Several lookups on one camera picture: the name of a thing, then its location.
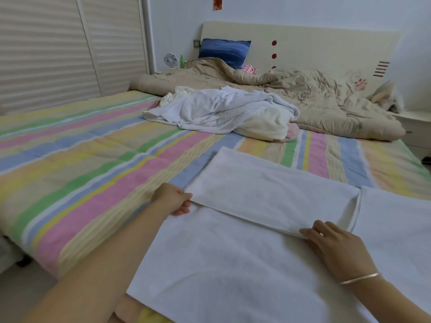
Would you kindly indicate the person's right hand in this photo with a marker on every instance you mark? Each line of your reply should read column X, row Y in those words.
column 340, row 252

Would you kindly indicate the person's left hand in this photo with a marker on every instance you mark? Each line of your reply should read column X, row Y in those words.
column 168, row 198

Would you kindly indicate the white towel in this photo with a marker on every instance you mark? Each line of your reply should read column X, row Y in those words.
column 215, row 107
column 222, row 272

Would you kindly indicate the cream fleece blanket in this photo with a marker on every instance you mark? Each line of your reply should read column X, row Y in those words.
column 269, row 124

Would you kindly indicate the pink fleece blanket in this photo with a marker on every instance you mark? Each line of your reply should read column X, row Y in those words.
column 292, row 133

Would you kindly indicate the person's left forearm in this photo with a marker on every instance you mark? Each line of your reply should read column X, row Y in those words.
column 94, row 272

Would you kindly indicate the striped pastel bed sheet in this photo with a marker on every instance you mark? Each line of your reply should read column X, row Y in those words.
column 74, row 171

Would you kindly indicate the green bottle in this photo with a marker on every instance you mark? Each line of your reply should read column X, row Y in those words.
column 182, row 62

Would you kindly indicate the small white desk fan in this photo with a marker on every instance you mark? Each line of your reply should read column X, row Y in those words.
column 171, row 59

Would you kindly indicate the white nightstand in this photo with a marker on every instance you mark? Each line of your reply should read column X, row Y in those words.
column 416, row 131

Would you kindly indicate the beige quilt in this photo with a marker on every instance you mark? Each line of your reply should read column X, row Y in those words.
column 337, row 104

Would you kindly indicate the pink patterned pillow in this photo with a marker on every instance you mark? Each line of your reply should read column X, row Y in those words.
column 249, row 69

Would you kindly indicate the blue pillow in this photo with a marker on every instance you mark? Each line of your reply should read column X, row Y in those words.
column 224, row 52

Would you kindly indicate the cream plush toy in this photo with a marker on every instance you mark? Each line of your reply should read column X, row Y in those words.
column 386, row 96

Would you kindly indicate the white headboard with red dots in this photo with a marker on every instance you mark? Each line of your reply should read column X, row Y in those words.
column 323, row 47

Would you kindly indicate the wall switch plate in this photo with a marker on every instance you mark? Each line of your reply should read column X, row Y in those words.
column 196, row 43

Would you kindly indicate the red wall hanging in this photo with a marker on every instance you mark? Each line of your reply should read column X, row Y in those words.
column 217, row 2

